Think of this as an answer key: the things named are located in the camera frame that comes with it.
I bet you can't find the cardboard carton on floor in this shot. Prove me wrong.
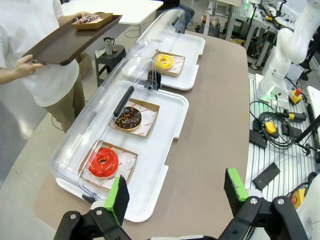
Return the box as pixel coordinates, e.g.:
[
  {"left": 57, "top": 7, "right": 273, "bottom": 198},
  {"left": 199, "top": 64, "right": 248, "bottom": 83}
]
[{"left": 76, "top": 52, "right": 94, "bottom": 79}]

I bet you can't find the brown cardboard donut box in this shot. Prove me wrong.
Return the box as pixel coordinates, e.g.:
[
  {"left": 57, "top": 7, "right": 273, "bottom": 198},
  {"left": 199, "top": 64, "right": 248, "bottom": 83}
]
[
  {"left": 78, "top": 141, "right": 139, "bottom": 192},
  {"left": 71, "top": 12, "right": 114, "bottom": 31},
  {"left": 109, "top": 98, "right": 161, "bottom": 140},
  {"left": 151, "top": 51, "right": 186, "bottom": 78}
]

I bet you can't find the yellow glazed donut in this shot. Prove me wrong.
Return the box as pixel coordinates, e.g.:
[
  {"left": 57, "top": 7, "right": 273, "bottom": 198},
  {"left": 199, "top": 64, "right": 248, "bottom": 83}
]
[{"left": 153, "top": 53, "right": 175, "bottom": 71}]

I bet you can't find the dark brown serving tray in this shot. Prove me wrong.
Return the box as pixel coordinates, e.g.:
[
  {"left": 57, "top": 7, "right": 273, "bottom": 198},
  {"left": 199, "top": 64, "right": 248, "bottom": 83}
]
[{"left": 21, "top": 14, "right": 123, "bottom": 66}]

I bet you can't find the aluminium frame workbench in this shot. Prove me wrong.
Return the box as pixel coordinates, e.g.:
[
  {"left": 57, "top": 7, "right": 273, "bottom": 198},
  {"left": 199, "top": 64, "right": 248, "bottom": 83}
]
[{"left": 224, "top": 0, "right": 283, "bottom": 71}]

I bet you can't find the chocolate donut with orange sprinkles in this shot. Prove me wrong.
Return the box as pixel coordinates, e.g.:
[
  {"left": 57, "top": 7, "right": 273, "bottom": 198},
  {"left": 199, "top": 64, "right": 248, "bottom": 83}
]
[{"left": 114, "top": 106, "right": 143, "bottom": 132}]

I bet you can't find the person's right forearm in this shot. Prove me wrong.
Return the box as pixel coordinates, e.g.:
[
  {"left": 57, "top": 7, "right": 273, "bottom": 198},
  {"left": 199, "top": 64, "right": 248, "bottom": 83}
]
[{"left": 0, "top": 67, "right": 18, "bottom": 85}]

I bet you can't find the ribbed aluminium base plate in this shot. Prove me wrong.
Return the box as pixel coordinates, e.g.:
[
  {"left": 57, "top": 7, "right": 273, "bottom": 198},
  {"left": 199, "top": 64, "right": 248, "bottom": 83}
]
[{"left": 246, "top": 73, "right": 320, "bottom": 201}]

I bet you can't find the dark donut with coloured sprinkles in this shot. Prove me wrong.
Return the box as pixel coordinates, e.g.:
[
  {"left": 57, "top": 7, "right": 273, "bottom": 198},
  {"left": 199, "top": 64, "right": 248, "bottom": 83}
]
[{"left": 77, "top": 14, "right": 101, "bottom": 25}]

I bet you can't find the black and yellow hand controller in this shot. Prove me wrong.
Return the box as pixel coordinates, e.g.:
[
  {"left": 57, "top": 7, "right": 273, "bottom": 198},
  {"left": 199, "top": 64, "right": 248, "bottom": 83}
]
[{"left": 276, "top": 111, "right": 307, "bottom": 123}]

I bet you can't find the black metal plate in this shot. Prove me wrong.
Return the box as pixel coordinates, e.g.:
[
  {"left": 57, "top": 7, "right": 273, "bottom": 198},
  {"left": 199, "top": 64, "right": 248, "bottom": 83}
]
[
  {"left": 251, "top": 161, "right": 281, "bottom": 191},
  {"left": 249, "top": 129, "right": 267, "bottom": 150}
]

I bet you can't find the clear plastic roll lid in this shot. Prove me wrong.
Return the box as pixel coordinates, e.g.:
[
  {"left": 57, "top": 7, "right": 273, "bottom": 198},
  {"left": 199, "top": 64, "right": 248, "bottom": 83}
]
[
  {"left": 126, "top": 7, "right": 187, "bottom": 63},
  {"left": 49, "top": 56, "right": 161, "bottom": 198}
]

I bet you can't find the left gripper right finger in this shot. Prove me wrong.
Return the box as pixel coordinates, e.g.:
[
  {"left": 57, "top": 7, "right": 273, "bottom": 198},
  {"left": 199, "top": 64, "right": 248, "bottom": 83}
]
[{"left": 218, "top": 167, "right": 310, "bottom": 240}]

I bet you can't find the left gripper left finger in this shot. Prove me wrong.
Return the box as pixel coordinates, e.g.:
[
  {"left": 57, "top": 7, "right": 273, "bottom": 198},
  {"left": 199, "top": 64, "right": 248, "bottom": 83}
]
[{"left": 53, "top": 174, "right": 133, "bottom": 240}]

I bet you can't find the black coiled cable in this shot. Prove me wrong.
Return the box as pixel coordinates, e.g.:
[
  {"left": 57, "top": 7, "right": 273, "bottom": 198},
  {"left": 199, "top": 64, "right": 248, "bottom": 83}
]
[{"left": 249, "top": 99, "right": 301, "bottom": 151}]

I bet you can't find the person's left forearm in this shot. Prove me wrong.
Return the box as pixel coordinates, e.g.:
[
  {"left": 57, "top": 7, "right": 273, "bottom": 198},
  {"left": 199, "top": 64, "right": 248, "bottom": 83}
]
[{"left": 57, "top": 12, "right": 76, "bottom": 26}]

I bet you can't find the white side table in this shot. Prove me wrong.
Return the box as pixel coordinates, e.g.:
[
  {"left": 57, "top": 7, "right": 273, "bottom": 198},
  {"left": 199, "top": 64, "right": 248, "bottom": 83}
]
[{"left": 61, "top": 0, "right": 165, "bottom": 26}]

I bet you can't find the white plastic display tray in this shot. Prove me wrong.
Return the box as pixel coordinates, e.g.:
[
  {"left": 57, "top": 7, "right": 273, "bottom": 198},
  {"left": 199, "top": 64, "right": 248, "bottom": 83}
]
[
  {"left": 142, "top": 32, "right": 206, "bottom": 91},
  {"left": 54, "top": 88, "right": 190, "bottom": 223}
]

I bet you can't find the white printed paper liner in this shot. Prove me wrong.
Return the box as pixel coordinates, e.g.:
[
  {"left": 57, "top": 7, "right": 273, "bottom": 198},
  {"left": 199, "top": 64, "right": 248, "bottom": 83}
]
[
  {"left": 114, "top": 101, "right": 158, "bottom": 137},
  {"left": 84, "top": 147, "right": 137, "bottom": 187},
  {"left": 153, "top": 53, "right": 185, "bottom": 75}
]

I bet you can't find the person in white shirt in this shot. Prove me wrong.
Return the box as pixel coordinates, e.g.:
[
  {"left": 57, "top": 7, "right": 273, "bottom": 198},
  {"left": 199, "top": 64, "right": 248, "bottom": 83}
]
[{"left": 0, "top": 0, "right": 86, "bottom": 133}]

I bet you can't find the black metal strut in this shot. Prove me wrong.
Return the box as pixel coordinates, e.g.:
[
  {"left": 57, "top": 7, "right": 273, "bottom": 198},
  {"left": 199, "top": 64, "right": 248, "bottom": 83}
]
[{"left": 294, "top": 109, "right": 320, "bottom": 151}]

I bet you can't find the person's right hand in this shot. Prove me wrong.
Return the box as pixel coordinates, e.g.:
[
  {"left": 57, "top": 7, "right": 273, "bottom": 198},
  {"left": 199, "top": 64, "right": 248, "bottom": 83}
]
[{"left": 13, "top": 55, "right": 47, "bottom": 77}]

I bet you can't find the red glazed donut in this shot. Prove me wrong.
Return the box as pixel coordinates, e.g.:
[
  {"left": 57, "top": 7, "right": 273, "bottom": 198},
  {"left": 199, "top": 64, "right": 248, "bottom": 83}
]
[{"left": 88, "top": 147, "right": 120, "bottom": 179}]

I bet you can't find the dark green metal stool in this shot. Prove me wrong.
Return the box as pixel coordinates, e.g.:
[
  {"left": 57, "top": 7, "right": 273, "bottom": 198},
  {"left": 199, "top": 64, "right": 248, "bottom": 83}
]
[{"left": 94, "top": 44, "right": 127, "bottom": 87}]

